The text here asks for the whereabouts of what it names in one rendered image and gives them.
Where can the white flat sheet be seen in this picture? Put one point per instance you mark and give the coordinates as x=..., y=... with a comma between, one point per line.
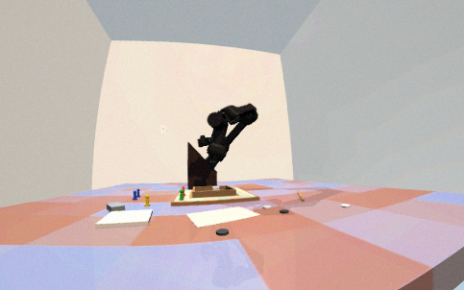
x=211, y=217

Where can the white flat slab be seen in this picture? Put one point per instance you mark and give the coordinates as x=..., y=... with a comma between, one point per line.
x=125, y=218

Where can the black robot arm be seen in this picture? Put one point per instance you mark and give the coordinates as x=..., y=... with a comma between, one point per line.
x=219, y=120

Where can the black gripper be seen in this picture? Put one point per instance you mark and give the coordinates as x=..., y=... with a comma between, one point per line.
x=216, y=149

